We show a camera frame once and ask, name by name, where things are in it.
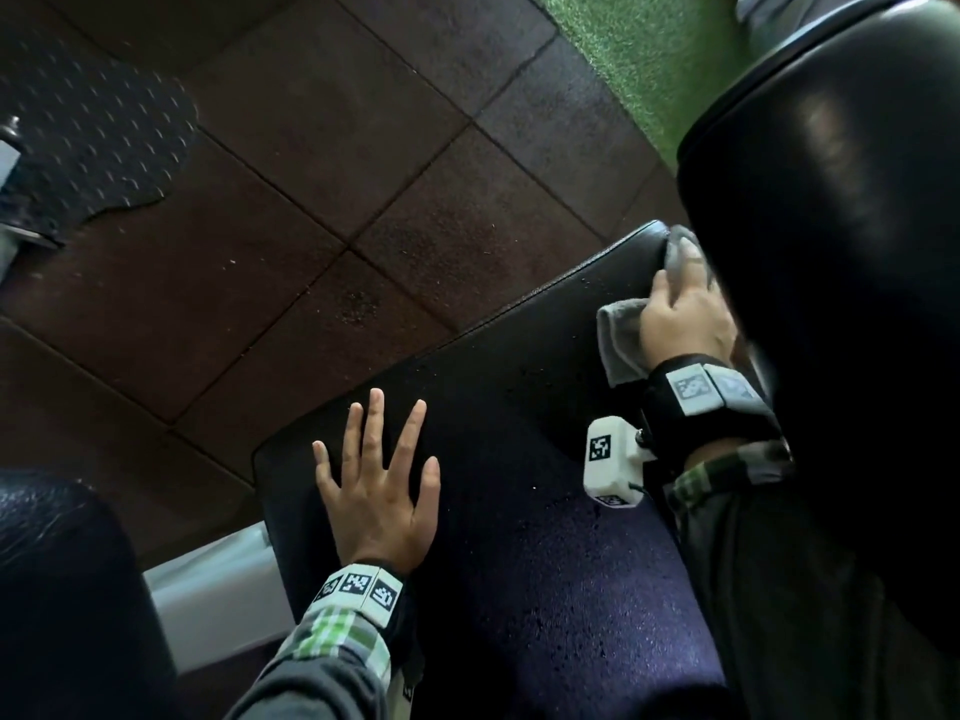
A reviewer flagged person's left hand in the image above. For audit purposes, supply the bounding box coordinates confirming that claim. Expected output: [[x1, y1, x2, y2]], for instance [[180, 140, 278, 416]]
[[312, 387, 442, 577]]

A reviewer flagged person's right hand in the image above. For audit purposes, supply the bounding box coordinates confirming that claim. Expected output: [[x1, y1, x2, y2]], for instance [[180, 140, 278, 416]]
[[638, 239, 740, 371]]

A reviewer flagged grey cleaning cloth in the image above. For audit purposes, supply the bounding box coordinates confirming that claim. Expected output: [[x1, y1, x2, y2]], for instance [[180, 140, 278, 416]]
[[596, 224, 714, 389]]

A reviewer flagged person's left forearm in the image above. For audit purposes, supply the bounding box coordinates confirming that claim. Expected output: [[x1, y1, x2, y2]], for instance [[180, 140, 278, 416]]
[[224, 606, 395, 720]]

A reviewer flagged person's right forearm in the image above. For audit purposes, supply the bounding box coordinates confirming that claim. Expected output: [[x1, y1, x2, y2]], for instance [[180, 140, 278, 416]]
[[663, 438, 960, 720]]

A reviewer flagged left marker wristband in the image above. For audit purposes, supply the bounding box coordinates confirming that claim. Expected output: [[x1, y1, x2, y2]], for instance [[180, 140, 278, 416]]
[[303, 559, 418, 661]]

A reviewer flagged marker wristband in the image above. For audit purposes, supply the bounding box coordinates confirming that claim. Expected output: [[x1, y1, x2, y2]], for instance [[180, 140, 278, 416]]
[[303, 559, 418, 661], [641, 354, 785, 466]]

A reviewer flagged right marker wristband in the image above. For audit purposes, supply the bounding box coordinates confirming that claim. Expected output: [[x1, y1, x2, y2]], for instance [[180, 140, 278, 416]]
[[641, 354, 785, 466]]

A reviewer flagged large black leather pad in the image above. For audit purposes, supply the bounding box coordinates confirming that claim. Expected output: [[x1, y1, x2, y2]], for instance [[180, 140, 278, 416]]
[[0, 471, 181, 720]]

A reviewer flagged black studded floor mat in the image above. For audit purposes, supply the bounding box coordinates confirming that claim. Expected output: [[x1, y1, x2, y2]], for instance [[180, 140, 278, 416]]
[[0, 36, 200, 245]]

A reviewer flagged grey base bar white cap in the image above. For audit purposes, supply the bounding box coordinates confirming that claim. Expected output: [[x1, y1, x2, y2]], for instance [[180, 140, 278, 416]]
[[0, 115, 61, 286]]

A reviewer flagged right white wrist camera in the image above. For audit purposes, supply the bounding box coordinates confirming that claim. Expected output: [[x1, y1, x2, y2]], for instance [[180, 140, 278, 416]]
[[583, 415, 658, 511]]

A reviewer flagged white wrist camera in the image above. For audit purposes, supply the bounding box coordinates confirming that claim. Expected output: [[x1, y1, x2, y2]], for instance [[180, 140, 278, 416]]
[[386, 666, 421, 720], [583, 415, 658, 511]]

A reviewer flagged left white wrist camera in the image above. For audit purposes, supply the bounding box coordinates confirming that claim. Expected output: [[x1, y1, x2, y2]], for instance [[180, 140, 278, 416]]
[[386, 666, 421, 720]]

